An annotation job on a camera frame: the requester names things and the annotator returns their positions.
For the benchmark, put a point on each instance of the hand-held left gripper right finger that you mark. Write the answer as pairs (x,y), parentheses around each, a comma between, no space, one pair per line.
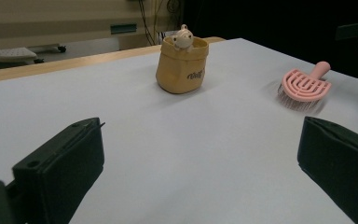
(345,165)

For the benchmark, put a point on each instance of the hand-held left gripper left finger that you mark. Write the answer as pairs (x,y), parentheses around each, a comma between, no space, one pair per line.
(62,161)

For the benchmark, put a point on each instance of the pink hair brush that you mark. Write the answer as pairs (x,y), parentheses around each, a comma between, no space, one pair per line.
(304,85)

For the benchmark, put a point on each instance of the white chair base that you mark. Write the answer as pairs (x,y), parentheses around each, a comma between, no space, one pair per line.
(9,54)

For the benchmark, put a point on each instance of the dark equipment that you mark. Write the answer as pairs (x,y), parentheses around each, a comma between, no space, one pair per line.
(354,30)

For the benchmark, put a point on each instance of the beige office desk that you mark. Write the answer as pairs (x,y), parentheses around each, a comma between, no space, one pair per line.
(59,18)

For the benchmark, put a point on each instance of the tan fabric storage bag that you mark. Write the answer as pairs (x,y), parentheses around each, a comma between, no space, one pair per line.
(180,71)

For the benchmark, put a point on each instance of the cream bear toy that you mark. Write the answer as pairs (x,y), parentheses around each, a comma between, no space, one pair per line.
(183,39)

